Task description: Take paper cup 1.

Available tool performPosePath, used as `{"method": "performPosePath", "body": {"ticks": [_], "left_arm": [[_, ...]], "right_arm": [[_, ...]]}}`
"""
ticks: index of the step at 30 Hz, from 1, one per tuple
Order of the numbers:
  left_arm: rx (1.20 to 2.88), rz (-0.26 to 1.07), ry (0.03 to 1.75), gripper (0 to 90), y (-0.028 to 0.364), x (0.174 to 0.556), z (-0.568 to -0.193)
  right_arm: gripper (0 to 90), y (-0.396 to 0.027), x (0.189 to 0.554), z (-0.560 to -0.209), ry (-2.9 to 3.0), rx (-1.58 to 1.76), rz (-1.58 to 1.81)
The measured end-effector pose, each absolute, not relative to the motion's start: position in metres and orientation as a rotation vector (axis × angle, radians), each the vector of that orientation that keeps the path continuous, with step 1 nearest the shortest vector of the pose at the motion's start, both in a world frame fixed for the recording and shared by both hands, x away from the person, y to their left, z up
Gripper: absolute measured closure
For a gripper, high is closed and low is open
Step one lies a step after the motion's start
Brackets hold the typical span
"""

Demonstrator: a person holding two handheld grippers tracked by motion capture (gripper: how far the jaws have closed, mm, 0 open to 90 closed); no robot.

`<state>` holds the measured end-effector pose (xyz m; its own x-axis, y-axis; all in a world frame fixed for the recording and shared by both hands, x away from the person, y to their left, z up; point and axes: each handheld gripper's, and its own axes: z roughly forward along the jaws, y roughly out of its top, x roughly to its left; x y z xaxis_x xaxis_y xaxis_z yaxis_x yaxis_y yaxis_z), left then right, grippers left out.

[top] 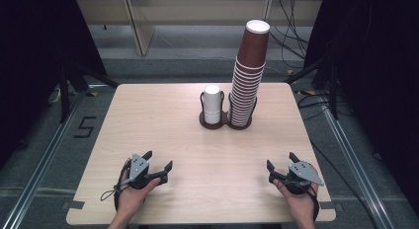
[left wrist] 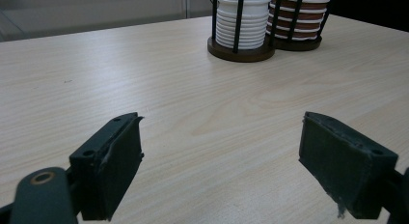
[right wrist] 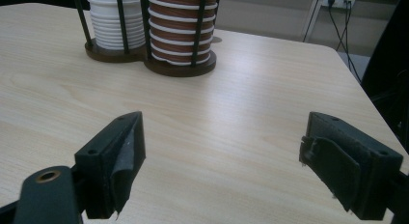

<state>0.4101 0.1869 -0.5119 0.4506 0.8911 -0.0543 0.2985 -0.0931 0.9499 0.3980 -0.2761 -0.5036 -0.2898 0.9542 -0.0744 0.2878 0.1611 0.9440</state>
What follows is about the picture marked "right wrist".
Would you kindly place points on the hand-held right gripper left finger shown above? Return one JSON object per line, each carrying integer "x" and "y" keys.
{"x": 106, "y": 172}

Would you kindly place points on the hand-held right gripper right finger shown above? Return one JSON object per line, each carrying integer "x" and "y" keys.
{"x": 357, "y": 172}

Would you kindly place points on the dark wooden double cup holder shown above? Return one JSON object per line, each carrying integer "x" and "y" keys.
{"x": 180, "y": 69}

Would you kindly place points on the stack of white paper cups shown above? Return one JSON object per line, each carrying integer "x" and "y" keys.
{"x": 106, "y": 24}

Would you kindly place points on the stack of brown paper cups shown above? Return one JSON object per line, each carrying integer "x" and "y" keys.
{"x": 173, "y": 34}

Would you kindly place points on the white metal frame leg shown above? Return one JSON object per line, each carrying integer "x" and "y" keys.
{"x": 311, "y": 18}

